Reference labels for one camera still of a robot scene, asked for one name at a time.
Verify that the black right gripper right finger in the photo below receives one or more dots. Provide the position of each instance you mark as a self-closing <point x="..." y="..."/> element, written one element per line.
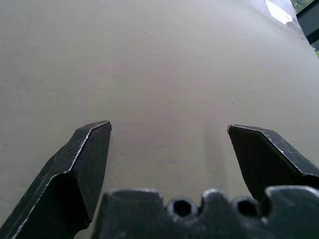
<point x="264" y="159"/>

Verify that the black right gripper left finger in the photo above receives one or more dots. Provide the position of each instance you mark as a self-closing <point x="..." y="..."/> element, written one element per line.
<point x="64" y="179"/>

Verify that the dark window frame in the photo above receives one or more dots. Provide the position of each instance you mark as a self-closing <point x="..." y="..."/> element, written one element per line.
<point x="309" y="22"/>

